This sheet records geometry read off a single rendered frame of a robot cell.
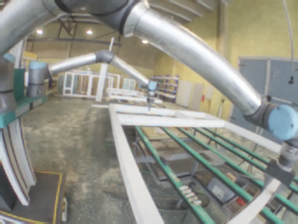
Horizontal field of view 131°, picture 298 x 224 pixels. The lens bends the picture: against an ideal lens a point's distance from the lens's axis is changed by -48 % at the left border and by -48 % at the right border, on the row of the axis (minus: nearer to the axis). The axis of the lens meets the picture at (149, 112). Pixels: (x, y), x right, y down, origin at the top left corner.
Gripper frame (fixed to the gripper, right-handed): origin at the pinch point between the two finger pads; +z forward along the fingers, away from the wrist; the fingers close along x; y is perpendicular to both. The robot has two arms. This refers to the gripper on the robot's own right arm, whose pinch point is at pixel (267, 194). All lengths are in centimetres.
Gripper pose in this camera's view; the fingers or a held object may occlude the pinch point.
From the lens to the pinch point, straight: 63.6
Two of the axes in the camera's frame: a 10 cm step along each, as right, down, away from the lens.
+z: -1.6, 9.6, 2.1
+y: -9.3, -0.8, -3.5
